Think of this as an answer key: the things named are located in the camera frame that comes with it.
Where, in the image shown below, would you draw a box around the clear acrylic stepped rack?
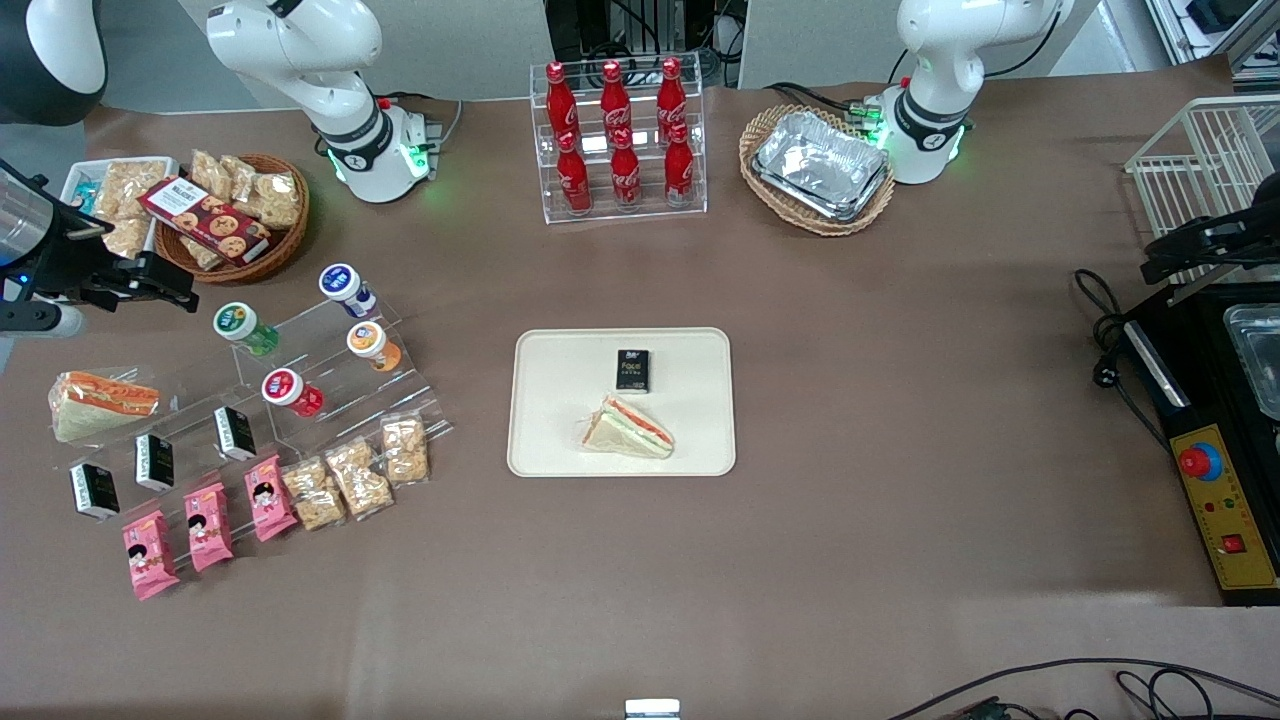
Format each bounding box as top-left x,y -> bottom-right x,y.
55,345 -> 291,561
228,290 -> 456,471

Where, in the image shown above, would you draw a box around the black sealing machine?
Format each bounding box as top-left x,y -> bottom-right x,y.
1120,280 -> 1280,608

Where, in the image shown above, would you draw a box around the red gum bottle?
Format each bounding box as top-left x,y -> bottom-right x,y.
262,368 -> 325,418

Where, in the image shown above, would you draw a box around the white wire rack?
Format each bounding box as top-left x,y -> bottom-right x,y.
1125,95 -> 1280,293

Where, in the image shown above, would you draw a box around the black power cable with plug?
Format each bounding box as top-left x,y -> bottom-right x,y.
1073,268 -> 1171,451

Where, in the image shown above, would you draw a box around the looped black cable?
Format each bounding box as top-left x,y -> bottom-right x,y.
1115,668 -> 1216,720

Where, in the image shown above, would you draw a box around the blue gum bottle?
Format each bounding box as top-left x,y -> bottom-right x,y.
319,263 -> 379,319

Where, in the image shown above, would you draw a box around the wicker basket with foil trays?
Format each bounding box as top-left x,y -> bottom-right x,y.
739,104 -> 896,237

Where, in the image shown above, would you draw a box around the cream plastic tray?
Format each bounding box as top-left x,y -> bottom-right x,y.
507,327 -> 737,478

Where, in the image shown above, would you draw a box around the red emergency stop button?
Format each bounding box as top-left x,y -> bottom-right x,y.
1178,440 -> 1224,483

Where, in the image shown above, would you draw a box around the green gum bottle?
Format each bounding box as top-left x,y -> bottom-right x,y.
213,302 -> 281,357

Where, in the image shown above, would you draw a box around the orange gum bottle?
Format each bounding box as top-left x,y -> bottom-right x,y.
347,321 -> 403,373

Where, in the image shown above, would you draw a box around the long black cable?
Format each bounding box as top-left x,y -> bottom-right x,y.
885,657 -> 1280,720

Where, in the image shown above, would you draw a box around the wrapped triangle sandwich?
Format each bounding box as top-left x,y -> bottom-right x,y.
48,370 -> 161,444
580,394 -> 676,461

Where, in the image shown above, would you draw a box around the clear bag of crackers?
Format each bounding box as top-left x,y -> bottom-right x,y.
380,413 -> 431,487
325,438 -> 395,519
190,150 -> 237,201
95,160 -> 171,221
222,155 -> 263,206
281,457 -> 348,531
100,218 -> 153,261
255,170 -> 304,231

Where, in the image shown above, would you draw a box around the round wicker snack basket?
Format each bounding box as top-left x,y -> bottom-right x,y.
155,153 -> 311,286

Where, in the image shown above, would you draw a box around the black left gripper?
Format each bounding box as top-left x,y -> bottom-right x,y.
1143,175 -> 1280,287

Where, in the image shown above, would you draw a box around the red cola bottle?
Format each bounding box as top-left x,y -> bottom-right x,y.
657,57 -> 689,131
610,128 -> 643,210
557,132 -> 593,214
600,60 -> 633,136
664,123 -> 696,205
547,62 -> 579,139

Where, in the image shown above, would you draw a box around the clear plastic food container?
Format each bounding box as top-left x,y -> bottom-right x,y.
1222,303 -> 1280,421

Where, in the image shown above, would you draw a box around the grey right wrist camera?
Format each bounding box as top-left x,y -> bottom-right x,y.
0,298 -> 84,337

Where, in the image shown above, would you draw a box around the white rectangular bin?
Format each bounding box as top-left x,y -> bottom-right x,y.
60,157 -> 181,263

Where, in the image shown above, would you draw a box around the black equipment with cables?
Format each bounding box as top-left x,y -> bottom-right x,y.
545,0 -> 743,89

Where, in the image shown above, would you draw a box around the stack of foil trays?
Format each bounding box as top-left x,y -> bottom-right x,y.
752,110 -> 891,223

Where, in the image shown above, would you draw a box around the black cable at arm base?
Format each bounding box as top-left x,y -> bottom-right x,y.
765,50 -> 906,121

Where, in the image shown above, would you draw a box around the pink snack packet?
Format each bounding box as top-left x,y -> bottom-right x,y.
122,510 -> 182,601
244,455 -> 299,543
183,482 -> 235,573

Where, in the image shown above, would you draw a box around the red cookie box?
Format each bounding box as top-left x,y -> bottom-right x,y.
138,176 -> 273,266

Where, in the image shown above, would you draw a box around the silver machine handle bar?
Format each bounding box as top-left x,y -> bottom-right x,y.
1128,320 -> 1191,409

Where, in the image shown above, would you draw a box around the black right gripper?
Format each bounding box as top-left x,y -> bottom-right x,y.
40,203 -> 198,314

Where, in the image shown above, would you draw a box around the clear acrylic bottle rack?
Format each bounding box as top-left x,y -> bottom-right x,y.
530,52 -> 708,225

